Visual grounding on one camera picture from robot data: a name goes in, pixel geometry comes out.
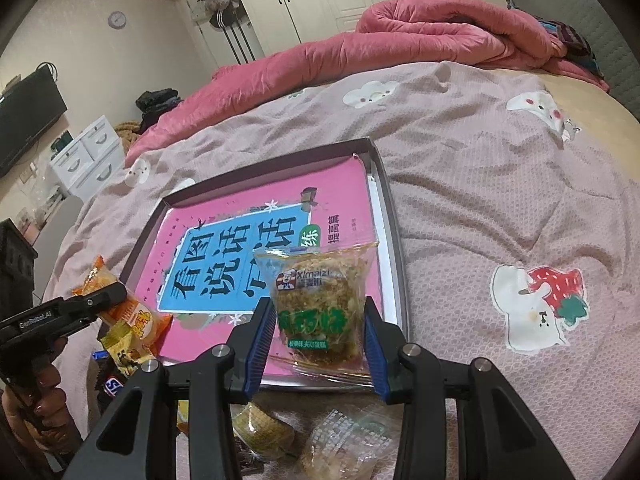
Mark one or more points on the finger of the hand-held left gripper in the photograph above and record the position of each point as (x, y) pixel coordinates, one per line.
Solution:
(100, 297)
(75, 322)

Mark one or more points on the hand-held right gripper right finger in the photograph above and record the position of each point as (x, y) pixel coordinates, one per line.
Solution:
(375, 355)

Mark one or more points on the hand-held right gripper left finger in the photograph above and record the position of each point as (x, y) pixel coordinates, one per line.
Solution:
(260, 345)

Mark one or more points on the orange snack packet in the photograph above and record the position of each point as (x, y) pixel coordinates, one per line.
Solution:
(135, 320)

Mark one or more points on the green label cake packet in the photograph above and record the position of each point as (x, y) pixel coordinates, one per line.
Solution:
(315, 300)

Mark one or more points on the grey cardboard tray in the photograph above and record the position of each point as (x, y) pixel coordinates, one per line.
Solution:
(392, 240)

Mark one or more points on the person's left hand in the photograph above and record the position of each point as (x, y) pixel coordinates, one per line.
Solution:
(47, 405)

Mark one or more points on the dark blue snack bar wrapper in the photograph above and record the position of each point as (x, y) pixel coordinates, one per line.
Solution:
(112, 385)

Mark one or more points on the yellow green snack packet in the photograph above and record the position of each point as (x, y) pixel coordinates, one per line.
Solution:
(265, 430)

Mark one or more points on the clear pale cake packet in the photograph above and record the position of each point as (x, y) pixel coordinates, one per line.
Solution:
(345, 445)

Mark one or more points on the pink book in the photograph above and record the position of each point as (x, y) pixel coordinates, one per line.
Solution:
(235, 210)

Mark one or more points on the white drawer cabinet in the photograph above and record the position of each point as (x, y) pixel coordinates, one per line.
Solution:
(95, 155)

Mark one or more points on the dark green jars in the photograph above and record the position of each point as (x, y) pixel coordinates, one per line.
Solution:
(62, 141)

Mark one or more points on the brown knitted cloth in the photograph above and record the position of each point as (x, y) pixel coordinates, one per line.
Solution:
(127, 135)

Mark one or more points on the black television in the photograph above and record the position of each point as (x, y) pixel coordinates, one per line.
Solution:
(25, 120)

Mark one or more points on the dark clothes pile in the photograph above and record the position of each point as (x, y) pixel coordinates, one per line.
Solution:
(157, 105)

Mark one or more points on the white door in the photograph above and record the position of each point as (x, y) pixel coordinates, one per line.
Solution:
(200, 35)

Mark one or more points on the pink quilt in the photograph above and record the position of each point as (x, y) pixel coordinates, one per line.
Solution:
(300, 65)

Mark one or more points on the hanging bags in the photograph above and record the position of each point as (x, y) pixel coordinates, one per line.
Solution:
(215, 2)

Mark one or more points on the beige bed sheet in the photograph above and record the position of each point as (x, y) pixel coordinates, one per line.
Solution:
(590, 95)

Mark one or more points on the striped dark clothes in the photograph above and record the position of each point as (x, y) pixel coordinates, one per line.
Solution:
(575, 40)

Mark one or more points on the grey quilted headboard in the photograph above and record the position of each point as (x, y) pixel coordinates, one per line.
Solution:
(575, 5)

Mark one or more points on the wall socket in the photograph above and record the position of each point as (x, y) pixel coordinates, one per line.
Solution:
(28, 171)

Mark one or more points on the round wall clock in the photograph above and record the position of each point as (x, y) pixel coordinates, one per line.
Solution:
(117, 19)

